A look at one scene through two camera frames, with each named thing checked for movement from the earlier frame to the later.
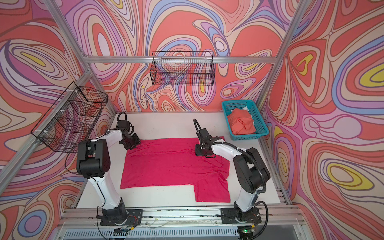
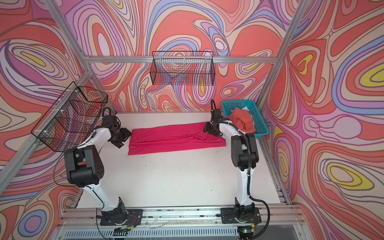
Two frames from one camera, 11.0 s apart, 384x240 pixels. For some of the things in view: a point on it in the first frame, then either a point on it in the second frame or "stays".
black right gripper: [198, 152] to [207, 129]
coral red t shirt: [241, 122] stays
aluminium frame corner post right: [287, 37] stays
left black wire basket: [70, 124] stays
